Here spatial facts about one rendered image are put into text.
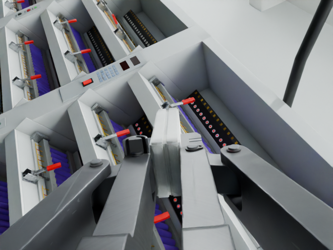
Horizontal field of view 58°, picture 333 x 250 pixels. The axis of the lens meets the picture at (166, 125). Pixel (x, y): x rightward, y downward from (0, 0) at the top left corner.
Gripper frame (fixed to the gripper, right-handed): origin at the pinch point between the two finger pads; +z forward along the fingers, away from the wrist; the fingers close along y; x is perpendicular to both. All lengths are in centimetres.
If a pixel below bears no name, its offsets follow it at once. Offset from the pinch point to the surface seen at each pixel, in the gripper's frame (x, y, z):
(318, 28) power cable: 4, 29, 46
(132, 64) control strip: -1, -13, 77
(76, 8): 23, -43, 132
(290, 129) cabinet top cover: -17, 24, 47
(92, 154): -19, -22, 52
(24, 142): -18, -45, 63
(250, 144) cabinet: -27, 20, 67
